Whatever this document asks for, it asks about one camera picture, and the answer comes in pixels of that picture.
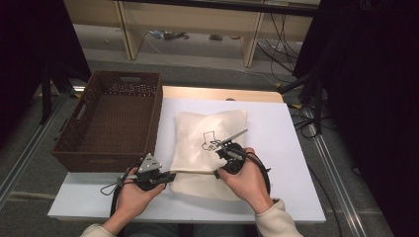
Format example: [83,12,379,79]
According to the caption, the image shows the hand-held gripper cable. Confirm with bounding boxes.
[100,160,141,219]
[230,148,274,196]

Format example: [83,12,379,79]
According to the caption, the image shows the left hand-held gripper cable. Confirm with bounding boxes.
[100,160,141,219]

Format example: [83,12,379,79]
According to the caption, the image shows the white board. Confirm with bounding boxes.
[47,97,327,225]

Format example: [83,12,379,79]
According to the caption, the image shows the cream drawstring bag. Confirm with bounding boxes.
[169,109,249,202]

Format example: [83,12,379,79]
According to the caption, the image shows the black metal stand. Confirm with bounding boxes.
[39,61,74,126]

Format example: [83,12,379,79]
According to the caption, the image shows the black curtain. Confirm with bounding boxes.
[292,0,419,237]
[0,0,92,149]

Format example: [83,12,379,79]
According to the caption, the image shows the right hand-held gripper cable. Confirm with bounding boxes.
[230,148,274,196]

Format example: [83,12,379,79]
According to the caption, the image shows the black floor cables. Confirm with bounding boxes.
[290,103,320,140]
[256,13,299,75]

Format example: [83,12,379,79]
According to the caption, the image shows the light wooden table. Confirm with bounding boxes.
[162,86,285,104]

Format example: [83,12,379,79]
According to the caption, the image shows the person's right hand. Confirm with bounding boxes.
[217,147,275,214]

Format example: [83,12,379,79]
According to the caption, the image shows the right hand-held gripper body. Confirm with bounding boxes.
[214,127,249,176]

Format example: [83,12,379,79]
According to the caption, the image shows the person's left hand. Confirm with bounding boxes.
[115,167,166,222]

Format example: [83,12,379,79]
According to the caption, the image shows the black tripod stand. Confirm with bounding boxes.
[278,70,327,136]

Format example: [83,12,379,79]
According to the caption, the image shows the light wooden shelf unit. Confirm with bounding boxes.
[63,0,321,68]

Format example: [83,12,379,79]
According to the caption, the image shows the brown woven basket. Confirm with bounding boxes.
[51,70,164,174]

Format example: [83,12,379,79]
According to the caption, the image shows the dark cable clutter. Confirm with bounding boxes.
[146,30,191,41]

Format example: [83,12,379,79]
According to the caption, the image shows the metal floor rail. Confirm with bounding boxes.
[0,93,75,210]
[307,124,369,237]

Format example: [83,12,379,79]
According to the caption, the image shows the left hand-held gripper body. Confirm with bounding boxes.
[133,152,163,193]

